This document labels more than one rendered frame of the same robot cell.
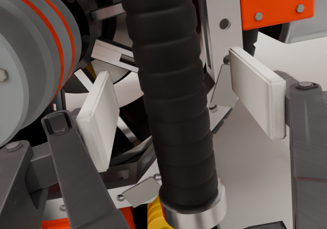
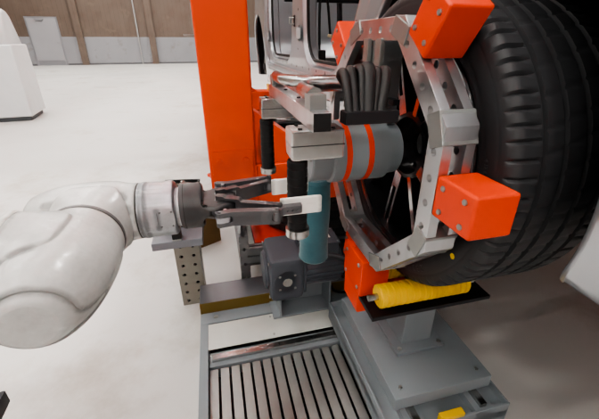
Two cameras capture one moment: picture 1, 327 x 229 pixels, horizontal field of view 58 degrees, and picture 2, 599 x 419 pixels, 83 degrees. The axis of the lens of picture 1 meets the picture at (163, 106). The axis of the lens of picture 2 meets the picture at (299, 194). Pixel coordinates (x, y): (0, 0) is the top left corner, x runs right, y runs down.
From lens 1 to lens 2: 0.57 m
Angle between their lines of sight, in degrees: 67
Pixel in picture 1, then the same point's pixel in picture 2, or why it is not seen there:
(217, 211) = (290, 234)
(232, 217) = not seen: outside the picture
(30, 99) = (315, 172)
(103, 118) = (283, 184)
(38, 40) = not seen: hidden behind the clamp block
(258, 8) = (440, 206)
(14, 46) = not seen: hidden behind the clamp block
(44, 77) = (331, 168)
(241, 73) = (305, 201)
